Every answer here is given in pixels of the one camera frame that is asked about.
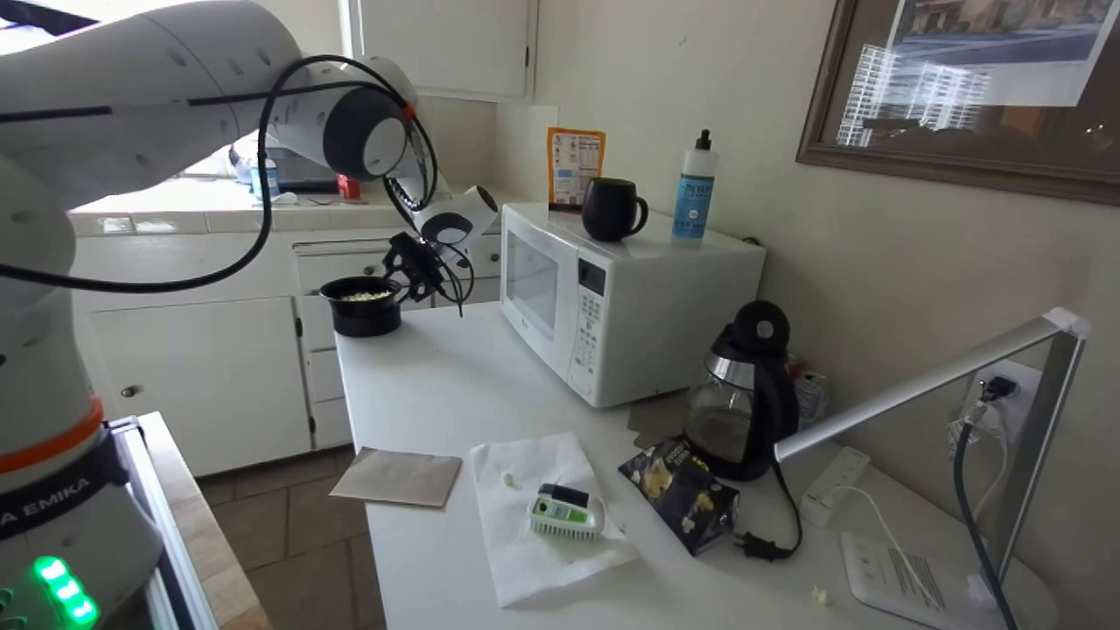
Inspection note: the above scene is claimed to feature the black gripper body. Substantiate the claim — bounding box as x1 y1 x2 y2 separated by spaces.
386 225 463 306

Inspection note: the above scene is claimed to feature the black bowl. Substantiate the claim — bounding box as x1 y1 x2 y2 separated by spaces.
318 274 411 342

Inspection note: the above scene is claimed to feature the brown cardboard piece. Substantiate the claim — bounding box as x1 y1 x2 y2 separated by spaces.
327 444 470 516

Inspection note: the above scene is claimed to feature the clear plastic bottle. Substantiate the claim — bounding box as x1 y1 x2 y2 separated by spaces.
226 129 283 206

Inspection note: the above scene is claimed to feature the orange popcorn bag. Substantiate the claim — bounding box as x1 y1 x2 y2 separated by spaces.
544 123 608 213

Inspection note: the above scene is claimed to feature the white drawer cabinet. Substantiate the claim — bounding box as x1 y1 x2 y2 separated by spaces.
66 189 509 479

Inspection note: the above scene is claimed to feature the dark blue mug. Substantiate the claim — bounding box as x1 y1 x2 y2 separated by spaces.
577 176 652 244

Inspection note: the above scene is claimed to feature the white microwave oven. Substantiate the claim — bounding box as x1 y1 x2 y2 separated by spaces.
498 200 771 413

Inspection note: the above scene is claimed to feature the small green white device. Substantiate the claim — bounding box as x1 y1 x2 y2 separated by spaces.
527 479 605 543

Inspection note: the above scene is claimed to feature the blue soap bottle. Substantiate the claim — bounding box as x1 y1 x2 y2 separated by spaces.
668 127 721 244

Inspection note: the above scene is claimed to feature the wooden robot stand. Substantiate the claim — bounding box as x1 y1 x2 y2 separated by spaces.
104 406 278 630

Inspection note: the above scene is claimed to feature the black snack packet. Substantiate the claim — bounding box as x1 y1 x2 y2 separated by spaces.
615 433 741 559

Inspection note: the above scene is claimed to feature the black glass electric kettle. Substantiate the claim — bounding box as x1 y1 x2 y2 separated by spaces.
684 297 804 486

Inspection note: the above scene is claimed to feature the brown framed cork board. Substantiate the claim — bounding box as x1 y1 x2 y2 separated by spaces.
796 0 1120 210

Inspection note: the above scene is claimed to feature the building photo poster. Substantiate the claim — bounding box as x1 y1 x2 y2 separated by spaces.
829 0 1120 159

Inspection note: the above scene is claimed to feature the white desk lamp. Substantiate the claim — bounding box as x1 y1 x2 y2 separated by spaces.
771 306 1094 630

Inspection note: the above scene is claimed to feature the thin black camera cable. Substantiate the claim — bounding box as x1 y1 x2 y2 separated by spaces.
441 237 478 323

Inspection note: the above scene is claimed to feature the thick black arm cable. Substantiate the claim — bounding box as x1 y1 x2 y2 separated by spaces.
0 48 444 297

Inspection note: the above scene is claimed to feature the white wall cabinet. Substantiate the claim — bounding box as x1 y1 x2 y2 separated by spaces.
352 0 544 104

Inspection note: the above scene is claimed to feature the black kettle power cord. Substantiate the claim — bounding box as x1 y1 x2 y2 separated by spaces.
731 455 813 564

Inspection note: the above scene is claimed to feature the white wall outlet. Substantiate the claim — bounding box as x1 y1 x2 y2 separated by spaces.
959 356 1042 444

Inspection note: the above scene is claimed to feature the grey lamp cable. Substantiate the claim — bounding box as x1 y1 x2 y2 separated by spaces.
950 374 1023 630

